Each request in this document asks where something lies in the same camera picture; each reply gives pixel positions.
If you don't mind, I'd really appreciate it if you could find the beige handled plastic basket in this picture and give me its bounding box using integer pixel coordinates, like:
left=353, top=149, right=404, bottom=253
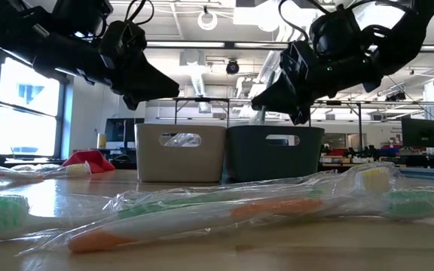
left=134, top=123, right=228, bottom=184

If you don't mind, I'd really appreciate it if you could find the right wrist camera housing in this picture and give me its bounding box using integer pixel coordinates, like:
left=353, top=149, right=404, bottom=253
left=309, top=7, right=367, bottom=61

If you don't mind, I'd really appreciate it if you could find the dark grey handled basket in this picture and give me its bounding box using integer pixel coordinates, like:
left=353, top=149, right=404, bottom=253
left=224, top=125, right=326, bottom=184

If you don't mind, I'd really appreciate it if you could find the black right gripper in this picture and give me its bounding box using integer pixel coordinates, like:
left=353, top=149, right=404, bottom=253
left=250, top=39, right=383, bottom=126

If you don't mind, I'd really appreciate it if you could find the dark wall screen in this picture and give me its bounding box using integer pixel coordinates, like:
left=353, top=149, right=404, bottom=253
left=105, top=117, right=145, bottom=143

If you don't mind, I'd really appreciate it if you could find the red cloth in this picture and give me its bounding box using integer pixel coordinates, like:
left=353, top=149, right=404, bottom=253
left=61, top=150, right=116, bottom=174

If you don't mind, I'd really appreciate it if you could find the cluttered workbench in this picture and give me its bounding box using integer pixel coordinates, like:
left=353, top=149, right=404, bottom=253
left=320, top=145, right=434, bottom=169

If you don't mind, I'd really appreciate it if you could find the left wrist camera housing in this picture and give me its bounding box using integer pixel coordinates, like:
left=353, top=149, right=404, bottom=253
left=98, top=20, right=148, bottom=63

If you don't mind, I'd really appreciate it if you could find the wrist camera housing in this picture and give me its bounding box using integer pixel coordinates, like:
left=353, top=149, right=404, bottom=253
left=309, top=7, right=367, bottom=61
left=98, top=20, right=148, bottom=63

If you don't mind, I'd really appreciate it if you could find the orange toothbrush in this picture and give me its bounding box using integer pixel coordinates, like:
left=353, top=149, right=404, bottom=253
left=68, top=167, right=397, bottom=254
left=0, top=161, right=93, bottom=182

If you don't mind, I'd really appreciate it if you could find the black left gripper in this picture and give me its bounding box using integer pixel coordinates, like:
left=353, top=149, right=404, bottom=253
left=31, top=32, right=181, bottom=111

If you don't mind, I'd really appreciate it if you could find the black desk monitor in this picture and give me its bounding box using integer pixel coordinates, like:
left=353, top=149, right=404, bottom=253
left=401, top=117, right=434, bottom=150

